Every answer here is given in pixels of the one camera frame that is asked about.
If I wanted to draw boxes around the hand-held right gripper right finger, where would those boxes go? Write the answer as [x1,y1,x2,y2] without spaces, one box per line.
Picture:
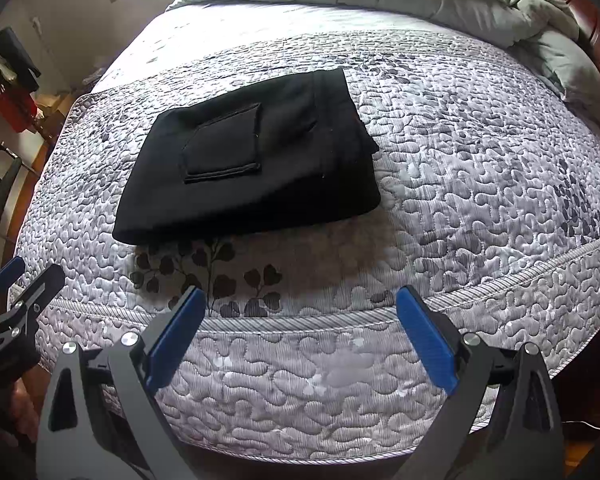
[395,285,566,480]

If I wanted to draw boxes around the grey comforter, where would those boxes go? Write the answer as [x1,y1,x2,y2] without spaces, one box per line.
[167,0,600,131]

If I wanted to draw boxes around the grey quilted bed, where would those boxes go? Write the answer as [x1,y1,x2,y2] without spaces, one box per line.
[10,0,600,466]

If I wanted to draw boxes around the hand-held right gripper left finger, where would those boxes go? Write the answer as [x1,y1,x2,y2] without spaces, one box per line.
[35,285,208,480]

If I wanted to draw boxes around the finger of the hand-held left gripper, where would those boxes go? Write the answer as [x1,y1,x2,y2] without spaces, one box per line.
[0,263,66,361]
[0,256,26,311]

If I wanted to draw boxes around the brown wooden headboard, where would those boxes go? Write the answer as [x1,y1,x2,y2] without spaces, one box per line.
[555,0,600,146]

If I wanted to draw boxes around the cardboard box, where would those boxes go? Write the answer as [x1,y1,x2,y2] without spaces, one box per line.
[35,91,76,117]

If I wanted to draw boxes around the red garment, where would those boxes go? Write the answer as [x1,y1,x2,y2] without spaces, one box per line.
[0,92,38,133]

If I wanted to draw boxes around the black pants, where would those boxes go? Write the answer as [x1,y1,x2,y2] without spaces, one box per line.
[112,67,381,246]

